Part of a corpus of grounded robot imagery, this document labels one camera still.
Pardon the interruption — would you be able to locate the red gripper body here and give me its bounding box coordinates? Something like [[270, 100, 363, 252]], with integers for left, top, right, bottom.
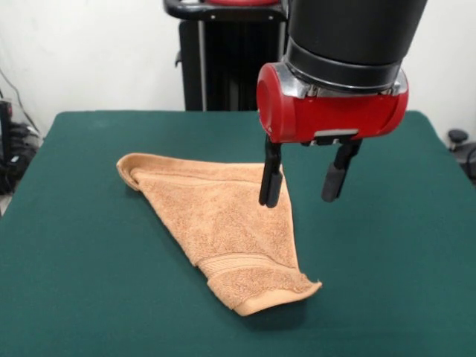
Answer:
[[256, 62, 410, 147]]

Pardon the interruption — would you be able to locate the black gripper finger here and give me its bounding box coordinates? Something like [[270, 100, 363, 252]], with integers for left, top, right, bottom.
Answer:
[[321, 138, 364, 204], [258, 134, 286, 208]]

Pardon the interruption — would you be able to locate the tan terry towel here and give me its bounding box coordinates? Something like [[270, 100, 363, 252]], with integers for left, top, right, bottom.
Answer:
[[116, 152, 323, 317]]

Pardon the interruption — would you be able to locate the dark green table cloth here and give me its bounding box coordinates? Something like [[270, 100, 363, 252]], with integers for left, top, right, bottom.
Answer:
[[0, 109, 476, 357]]

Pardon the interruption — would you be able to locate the black equipment pile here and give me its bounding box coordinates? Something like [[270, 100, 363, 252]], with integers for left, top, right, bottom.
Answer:
[[0, 98, 42, 197]]

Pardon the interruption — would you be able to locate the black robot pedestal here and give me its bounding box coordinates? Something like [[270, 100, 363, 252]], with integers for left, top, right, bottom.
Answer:
[[162, 0, 291, 112]]

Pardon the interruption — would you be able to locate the grey cable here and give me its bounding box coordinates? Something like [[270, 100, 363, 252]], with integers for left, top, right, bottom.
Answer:
[[0, 68, 41, 132]]

